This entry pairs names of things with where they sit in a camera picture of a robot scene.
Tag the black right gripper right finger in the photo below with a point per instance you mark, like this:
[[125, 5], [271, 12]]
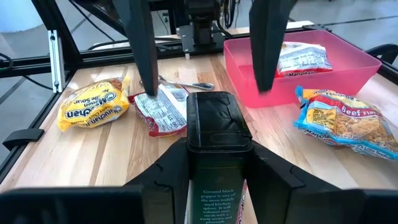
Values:
[[270, 186]]

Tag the red ramen packet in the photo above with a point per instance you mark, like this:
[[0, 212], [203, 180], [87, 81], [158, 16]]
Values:
[[303, 59], [161, 112]]

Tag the yellow ramen packet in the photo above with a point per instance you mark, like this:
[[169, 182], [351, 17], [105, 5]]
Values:
[[93, 104]]

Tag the red plastic bin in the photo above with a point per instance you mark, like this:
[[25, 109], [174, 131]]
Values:
[[342, 81]]

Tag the metal spoon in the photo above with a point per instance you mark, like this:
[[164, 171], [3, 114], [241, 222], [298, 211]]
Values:
[[199, 85]]

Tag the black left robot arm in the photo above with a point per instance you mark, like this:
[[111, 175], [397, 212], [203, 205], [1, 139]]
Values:
[[202, 15]]

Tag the black pepper tin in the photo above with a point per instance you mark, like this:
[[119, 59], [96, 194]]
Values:
[[217, 140]]

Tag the black frame clip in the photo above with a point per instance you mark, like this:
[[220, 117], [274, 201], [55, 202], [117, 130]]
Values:
[[23, 137]]

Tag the black table clamp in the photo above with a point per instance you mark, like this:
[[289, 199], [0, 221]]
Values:
[[384, 51]]

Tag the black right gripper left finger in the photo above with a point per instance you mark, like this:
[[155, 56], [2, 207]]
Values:
[[168, 186]]

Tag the blue ramen packet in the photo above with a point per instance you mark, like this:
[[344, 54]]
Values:
[[342, 124]]

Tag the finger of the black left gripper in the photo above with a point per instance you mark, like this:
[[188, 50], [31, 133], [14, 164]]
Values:
[[267, 46], [141, 46]]

